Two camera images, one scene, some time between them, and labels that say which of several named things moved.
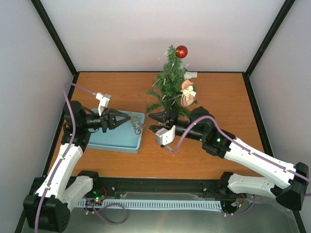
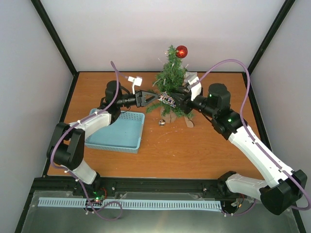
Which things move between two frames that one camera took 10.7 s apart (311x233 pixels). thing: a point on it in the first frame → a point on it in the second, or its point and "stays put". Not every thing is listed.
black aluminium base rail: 194,188 stays put
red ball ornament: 181,51 stays put
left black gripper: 109,119 → 141,95
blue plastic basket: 125,137 stays put
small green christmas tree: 169,84 stays put
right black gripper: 168,116 → 184,103
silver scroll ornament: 136,123 → 167,99
